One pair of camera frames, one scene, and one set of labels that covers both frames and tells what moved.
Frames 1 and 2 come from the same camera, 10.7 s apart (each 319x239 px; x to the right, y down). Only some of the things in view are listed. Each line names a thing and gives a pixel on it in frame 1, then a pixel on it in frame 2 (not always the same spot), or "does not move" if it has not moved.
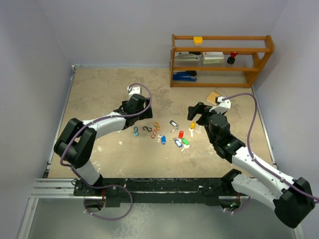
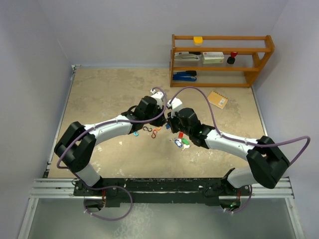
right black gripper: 200,108 to 171,120
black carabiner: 147,128 does not move
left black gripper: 146,114 to 159,122
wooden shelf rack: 220,61 does not move
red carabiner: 153,134 does not move
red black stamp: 231,59 does not move
